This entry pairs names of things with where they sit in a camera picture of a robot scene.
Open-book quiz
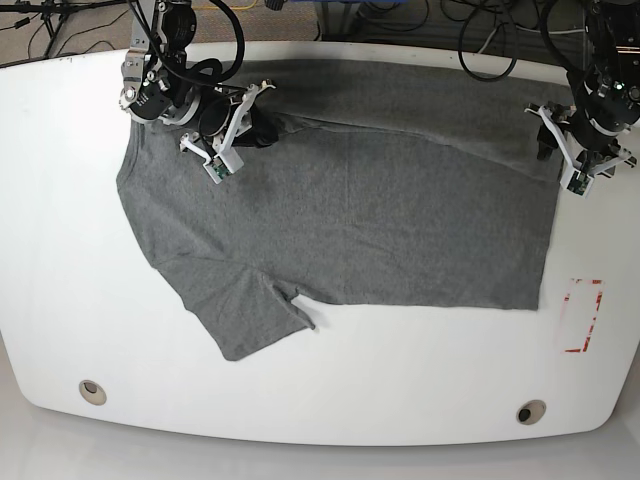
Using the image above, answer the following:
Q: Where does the wrist camera board image left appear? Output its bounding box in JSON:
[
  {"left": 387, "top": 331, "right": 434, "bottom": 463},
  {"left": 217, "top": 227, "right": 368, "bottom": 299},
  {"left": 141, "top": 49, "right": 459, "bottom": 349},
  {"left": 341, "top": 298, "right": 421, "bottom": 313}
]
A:
[{"left": 203, "top": 152, "right": 244, "bottom": 184}]

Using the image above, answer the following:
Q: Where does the grey T-shirt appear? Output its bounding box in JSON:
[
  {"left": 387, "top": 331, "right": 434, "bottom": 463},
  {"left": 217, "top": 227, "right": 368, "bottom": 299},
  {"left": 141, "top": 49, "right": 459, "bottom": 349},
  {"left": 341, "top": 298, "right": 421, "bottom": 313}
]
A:
[{"left": 116, "top": 60, "right": 571, "bottom": 361}]

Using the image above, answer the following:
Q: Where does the black cable image right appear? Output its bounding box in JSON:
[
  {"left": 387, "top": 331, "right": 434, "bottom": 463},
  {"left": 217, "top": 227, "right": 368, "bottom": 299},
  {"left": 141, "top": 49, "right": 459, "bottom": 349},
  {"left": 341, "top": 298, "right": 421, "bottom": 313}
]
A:
[{"left": 441, "top": 1, "right": 591, "bottom": 79}]

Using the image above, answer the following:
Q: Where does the wrist camera board image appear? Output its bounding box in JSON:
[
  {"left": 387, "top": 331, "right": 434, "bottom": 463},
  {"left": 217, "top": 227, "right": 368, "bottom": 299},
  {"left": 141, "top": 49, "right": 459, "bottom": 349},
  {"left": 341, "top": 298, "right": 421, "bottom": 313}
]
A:
[
  {"left": 566, "top": 171, "right": 594, "bottom": 198},
  {"left": 203, "top": 152, "right": 244, "bottom": 184}
]

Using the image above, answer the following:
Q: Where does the yellow cable on floor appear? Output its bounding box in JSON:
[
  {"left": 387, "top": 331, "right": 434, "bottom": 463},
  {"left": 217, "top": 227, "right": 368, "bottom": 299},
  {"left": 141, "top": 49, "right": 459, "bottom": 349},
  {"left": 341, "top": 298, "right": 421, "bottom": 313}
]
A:
[{"left": 207, "top": 0, "right": 259, "bottom": 14}]

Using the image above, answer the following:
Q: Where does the wrist camera board image right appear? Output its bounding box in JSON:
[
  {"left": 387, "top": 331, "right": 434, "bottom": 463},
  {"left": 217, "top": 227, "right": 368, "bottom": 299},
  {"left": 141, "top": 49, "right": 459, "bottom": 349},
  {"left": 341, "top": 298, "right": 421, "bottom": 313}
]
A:
[{"left": 566, "top": 171, "right": 594, "bottom": 198}]

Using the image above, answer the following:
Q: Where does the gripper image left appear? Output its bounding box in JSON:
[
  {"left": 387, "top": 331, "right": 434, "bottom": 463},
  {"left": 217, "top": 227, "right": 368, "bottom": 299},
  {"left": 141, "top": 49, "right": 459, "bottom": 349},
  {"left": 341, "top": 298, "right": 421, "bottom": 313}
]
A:
[{"left": 179, "top": 80, "right": 278, "bottom": 163}]

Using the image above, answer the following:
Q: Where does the black cable image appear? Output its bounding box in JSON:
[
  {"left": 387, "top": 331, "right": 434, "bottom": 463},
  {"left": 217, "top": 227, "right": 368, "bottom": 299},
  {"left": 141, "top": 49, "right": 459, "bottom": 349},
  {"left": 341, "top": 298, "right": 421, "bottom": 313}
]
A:
[
  {"left": 120, "top": 1, "right": 246, "bottom": 109},
  {"left": 441, "top": 1, "right": 591, "bottom": 79}
]

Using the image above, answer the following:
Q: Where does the left table cable grommet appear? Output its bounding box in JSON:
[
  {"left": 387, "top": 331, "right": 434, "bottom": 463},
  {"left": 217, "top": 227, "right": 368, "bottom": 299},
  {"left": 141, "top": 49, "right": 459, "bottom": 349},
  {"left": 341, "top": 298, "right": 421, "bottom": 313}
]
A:
[{"left": 79, "top": 380, "right": 107, "bottom": 406}]

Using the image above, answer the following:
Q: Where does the table cable grommet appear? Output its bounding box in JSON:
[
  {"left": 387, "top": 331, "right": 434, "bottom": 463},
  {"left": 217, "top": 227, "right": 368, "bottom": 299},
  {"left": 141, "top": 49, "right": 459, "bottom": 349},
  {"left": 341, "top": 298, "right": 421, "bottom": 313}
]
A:
[
  {"left": 516, "top": 399, "right": 547, "bottom": 426},
  {"left": 79, "top": 380, "right": 107, "bottom": 406}
]

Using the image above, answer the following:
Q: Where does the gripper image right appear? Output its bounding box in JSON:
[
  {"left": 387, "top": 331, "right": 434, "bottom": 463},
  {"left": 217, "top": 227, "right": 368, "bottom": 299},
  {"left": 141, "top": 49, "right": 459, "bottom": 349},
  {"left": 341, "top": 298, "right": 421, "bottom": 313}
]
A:
[{"left": 525, "top": 102, "right": 638, "bottom": 191}]

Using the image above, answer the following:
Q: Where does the black cable image left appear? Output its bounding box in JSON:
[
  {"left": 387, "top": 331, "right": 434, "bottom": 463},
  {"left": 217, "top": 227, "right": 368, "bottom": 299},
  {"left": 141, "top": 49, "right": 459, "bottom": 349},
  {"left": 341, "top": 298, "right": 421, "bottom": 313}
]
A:
[{"left": 120, "top": 1, "right": 246, "bottom": 109}]

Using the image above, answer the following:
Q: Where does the red tape rectangle marking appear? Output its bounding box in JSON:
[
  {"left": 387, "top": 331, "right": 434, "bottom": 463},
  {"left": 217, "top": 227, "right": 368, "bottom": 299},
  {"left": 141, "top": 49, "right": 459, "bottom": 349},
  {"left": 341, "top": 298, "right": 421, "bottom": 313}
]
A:
[{"left": 555, "top": 278, "right": 605, "bottom": 354}]

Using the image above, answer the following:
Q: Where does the right table cable grommet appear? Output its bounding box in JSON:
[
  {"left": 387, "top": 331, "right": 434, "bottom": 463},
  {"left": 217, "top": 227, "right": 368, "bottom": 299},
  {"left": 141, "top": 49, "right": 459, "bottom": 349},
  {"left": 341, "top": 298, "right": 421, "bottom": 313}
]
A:
[{"left": 516, "top": 399, "right": 547, "bottom": 426}]

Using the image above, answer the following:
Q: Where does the black tripod stand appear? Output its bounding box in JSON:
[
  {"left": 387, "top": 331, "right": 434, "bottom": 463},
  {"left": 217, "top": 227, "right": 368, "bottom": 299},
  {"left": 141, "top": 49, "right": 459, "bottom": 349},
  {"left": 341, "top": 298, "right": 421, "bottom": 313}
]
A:
[{"left": 1, "top": 0, "right": 125, "bottom": 61}]

